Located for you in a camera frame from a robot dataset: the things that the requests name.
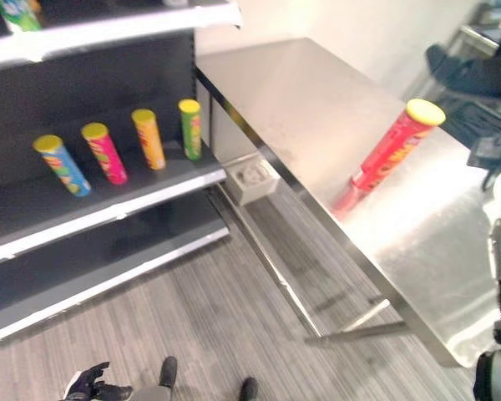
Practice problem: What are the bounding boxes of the pink chip can yellow lid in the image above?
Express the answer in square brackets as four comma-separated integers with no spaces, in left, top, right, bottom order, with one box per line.
[81,122,129,186]

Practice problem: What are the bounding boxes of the stainless steel table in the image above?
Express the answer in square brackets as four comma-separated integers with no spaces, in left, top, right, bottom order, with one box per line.
[194,37,501,369]

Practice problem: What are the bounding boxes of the blue chip can yellow lid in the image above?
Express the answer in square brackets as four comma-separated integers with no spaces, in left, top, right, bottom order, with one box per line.
[32,134,92,198]

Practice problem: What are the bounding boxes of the steel background table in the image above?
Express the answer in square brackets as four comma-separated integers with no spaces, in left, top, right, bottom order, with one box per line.
[454,23,501,55]

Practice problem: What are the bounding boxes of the black office chair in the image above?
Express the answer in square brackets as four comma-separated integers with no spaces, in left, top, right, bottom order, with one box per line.
[424,10,501,145]

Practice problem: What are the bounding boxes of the dark robot foot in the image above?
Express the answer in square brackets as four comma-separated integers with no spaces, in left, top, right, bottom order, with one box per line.
[238,376,259,401]
[158,356,179,388]

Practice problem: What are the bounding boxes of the black shelf unit white edges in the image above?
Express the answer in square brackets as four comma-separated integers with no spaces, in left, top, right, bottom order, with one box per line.
[0,0,244,348]

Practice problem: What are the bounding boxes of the grey floor socket box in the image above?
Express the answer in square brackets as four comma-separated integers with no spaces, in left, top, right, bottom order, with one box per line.
[226,160,281,206]

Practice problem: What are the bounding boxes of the orange chip can yellow lid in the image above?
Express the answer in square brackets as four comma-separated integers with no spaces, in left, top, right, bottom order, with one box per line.
[131,109,167,171]

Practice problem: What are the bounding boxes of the green chip can yellow lid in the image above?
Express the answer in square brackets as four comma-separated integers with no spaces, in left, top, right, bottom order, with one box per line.
[178,99,203,161]

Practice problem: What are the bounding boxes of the dark right robot foot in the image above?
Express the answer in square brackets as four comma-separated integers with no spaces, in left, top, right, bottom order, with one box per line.
[238,376,259,401]

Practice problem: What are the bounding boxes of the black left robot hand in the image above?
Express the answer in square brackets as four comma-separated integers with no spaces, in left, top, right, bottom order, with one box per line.
[63,361,134,401]

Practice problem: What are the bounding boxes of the red chip can yellow lid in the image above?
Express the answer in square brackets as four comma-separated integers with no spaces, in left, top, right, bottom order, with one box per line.
[351,99,447,194]

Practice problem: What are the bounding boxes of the dark left robot foot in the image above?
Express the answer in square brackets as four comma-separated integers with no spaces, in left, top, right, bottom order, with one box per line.
[158,356,179,388]

